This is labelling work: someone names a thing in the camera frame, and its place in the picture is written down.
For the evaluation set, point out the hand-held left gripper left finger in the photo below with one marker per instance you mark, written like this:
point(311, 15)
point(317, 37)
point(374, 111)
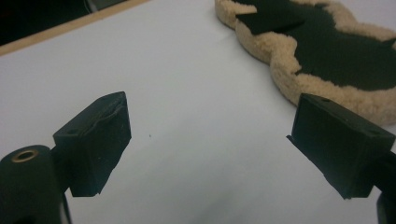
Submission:
point(93, 143)

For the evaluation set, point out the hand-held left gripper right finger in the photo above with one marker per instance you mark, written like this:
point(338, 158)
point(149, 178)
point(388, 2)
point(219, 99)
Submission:
point(336, 146)

